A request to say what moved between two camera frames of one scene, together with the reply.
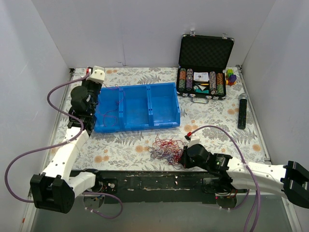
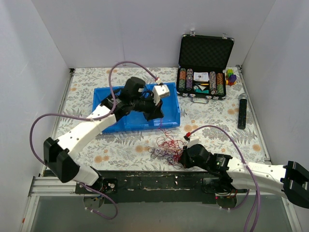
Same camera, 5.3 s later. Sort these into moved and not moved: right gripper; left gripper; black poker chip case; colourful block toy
Moved: left gripper
Not moved: black poker chip case; right gripper; colourful block toy
